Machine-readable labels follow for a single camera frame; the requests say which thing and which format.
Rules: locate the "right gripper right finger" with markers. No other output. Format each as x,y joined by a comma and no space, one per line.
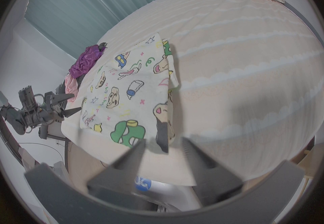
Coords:
212,182

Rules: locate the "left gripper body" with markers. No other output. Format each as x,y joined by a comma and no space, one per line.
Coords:
50,110

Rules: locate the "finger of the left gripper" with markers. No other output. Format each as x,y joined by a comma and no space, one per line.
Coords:
63,97
70,112

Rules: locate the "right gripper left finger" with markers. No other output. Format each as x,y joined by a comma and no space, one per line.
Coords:
121,175

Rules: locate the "white printed pyjama top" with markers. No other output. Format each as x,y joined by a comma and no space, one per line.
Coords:
131,86

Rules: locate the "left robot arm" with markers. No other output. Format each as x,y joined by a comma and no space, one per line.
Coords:
15,116

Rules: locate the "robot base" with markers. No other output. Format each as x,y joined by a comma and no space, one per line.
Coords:
172,195

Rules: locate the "bed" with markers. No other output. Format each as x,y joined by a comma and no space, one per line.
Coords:
240,66

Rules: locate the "pink garment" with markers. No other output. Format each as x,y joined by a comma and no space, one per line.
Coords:
70,87

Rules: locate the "purple satin garment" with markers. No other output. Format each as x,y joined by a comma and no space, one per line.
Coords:
84,62

